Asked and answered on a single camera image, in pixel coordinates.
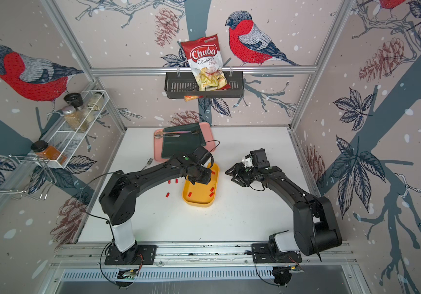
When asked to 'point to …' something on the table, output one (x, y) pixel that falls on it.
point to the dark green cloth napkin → (186, 142)
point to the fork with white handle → (149, 162)
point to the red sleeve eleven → (212, 194)
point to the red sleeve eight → (167, 195)
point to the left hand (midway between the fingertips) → (211, 176)
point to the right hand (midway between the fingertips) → (227, 173)
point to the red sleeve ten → (212, 189)
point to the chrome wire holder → (27, 176)
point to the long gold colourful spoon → (160, 132)
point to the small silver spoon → (158, 136)
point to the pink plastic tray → (207, 131)
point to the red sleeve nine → (190, 194)
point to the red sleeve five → (177, 180)
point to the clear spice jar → (96, 101)
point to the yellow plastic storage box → (202, 195)
